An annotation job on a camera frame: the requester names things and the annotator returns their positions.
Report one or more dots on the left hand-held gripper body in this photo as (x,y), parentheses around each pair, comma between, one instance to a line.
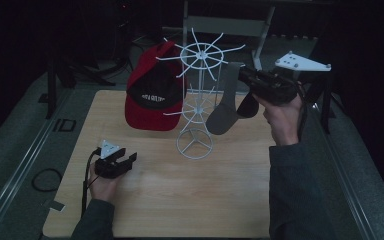
(108,168)

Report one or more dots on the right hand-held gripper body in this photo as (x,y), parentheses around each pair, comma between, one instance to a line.
(276,88)

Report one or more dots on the red and black cap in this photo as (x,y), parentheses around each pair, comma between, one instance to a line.
(150,113)

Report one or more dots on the person's left hand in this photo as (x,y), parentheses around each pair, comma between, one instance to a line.
(103,188)

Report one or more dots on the person's right hand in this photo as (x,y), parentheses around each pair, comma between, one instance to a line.
(283,123)

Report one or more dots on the black tripod stand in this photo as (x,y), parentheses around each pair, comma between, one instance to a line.
(326,106)
(51,90)

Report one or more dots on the grey tape piece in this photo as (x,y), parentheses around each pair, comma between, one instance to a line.
(56,205)

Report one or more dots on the white metal desk frame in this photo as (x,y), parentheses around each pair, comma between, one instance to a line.
(226,26)

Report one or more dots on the metal floor rail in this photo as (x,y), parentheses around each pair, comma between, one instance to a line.
(346,180)
(20,166)

